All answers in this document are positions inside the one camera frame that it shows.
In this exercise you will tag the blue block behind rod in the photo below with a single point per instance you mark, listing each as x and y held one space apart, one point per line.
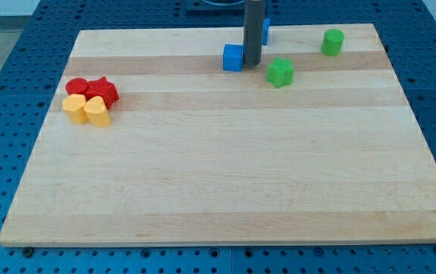
266 26

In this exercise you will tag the light wooden board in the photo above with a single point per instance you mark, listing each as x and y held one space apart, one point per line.
197 156

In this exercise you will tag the green star block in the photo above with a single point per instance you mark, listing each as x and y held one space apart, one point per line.
280 72

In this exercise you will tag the red star block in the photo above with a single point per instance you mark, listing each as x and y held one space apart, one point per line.
103 88

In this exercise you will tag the yellow hexagon block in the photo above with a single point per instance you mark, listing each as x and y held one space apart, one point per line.
73 107

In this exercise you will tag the red cylinder block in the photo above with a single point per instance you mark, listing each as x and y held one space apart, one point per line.
77 86

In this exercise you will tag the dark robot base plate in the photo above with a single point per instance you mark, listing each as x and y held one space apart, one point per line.
214 6

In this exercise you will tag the yellow heart block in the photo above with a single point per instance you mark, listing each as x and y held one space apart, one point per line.
97 112

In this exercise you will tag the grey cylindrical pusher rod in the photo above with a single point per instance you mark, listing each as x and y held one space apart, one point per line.
253 23

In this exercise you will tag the blue cube block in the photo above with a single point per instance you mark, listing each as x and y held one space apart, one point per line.
232 58

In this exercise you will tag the green cylinder block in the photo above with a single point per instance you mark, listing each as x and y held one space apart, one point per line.
332 42

